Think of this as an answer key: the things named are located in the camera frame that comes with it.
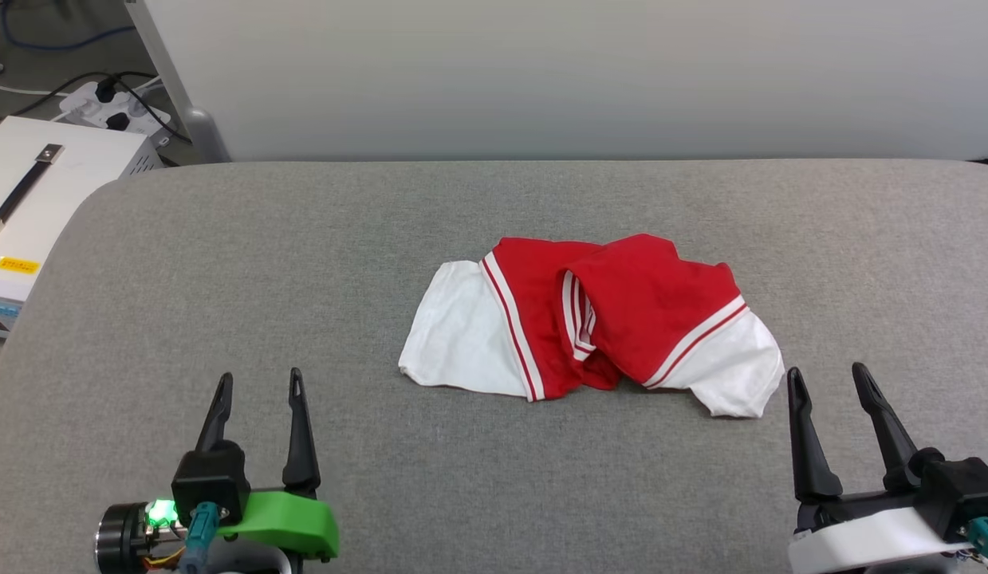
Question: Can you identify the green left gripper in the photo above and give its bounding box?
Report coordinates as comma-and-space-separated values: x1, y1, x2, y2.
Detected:
194, 367, 340, 574

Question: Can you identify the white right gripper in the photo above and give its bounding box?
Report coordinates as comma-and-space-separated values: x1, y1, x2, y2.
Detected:
786, 362, 977, 574

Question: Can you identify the red and white sports jersey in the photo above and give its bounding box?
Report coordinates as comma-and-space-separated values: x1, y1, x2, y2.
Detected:
398, 233, 785, 419

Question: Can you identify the grey fabric padded surface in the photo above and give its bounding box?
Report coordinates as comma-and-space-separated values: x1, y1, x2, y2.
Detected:
0, 159, 988, 574

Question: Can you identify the white equipment box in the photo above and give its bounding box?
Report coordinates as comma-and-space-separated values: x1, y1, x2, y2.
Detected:
0, 116, 164, 340

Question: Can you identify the white power strip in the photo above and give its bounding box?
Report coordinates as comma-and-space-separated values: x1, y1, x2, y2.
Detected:
58, 78, 173, 150

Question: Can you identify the grey metal frame leg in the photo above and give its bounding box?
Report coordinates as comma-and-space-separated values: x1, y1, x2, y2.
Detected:
124, 0, 232, 165

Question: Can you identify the black power cable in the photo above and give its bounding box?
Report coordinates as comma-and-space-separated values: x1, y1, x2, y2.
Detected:
0, 70, 193, 146

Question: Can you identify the blue cable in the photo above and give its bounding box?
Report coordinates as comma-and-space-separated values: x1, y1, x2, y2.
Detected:
0, 0, 137, 53

